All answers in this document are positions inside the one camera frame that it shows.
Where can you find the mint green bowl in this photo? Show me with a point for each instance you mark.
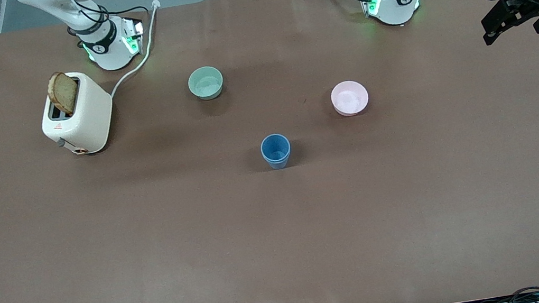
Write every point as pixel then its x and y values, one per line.
pixel 205 82

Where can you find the blue ribbed plastic cup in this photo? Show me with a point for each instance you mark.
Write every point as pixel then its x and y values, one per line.
pixel 279 165
pixel 275 146

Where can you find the cream white toaster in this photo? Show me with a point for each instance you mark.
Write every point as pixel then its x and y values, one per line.
pixel 85 117

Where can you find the pink bowl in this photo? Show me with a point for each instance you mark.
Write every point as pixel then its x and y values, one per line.
pixel 349 98

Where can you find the brown bread slice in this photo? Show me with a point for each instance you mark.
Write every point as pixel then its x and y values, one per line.
pixel 63 92

